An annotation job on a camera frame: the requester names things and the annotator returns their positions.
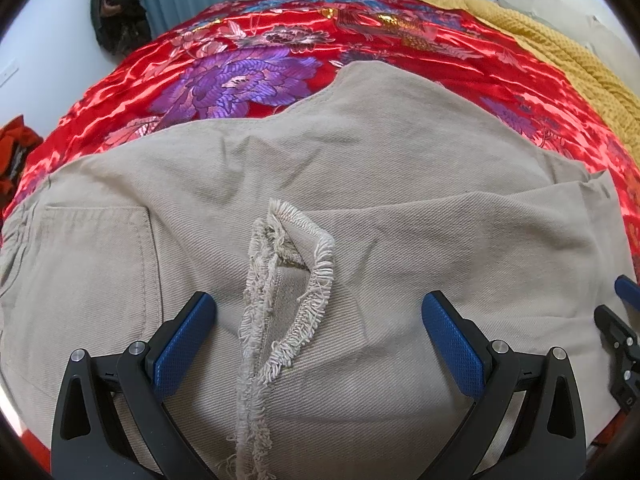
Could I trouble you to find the beige pants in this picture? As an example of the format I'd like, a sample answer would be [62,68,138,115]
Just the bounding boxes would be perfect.
[0,60,638,480]

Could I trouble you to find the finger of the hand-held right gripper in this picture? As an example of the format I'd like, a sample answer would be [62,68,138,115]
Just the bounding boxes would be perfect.
[615,276,640,311]
[594,305,640,411]

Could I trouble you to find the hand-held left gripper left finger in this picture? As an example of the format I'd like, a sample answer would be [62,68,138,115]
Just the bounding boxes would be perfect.
[51,291,218,480]

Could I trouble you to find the yellow textured blanket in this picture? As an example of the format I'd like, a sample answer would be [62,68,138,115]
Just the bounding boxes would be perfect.
[420,0,640,146]

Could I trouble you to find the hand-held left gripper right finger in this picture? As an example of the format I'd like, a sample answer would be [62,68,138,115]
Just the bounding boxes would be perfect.
[421,291,587,480]

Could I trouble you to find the dark hanging coat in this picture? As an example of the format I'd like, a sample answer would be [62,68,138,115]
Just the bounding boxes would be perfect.
[90,0,152,58]

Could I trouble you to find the red embroidered satin quilt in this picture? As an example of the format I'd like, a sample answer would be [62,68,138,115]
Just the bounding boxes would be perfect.
[5,0,640,281]

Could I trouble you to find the pile of orange clothes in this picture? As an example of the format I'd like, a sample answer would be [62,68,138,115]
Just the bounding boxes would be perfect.
[0,115,45,206]

